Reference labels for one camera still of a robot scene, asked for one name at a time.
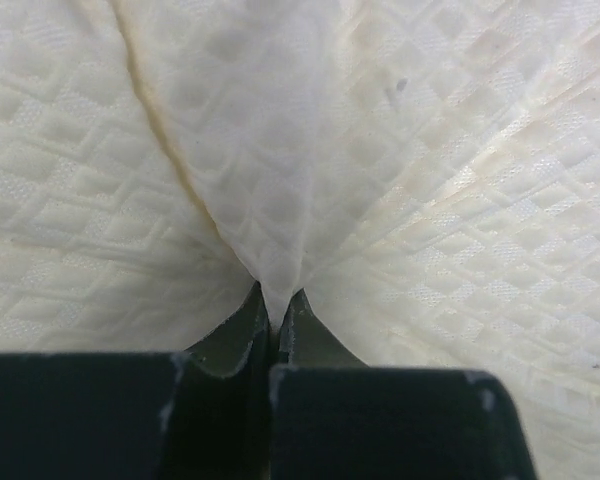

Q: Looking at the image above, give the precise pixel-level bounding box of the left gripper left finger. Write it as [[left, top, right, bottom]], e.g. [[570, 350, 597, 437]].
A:
[[0, 287, 269, 479]]

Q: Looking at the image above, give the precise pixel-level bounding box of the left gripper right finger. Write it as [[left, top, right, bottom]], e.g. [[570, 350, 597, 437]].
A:
[[269, 292, 536, 480]]

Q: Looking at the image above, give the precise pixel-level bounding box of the cream quilted pillow yellow edge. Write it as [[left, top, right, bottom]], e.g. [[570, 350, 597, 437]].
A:
[[0, 1, 600, 477]]

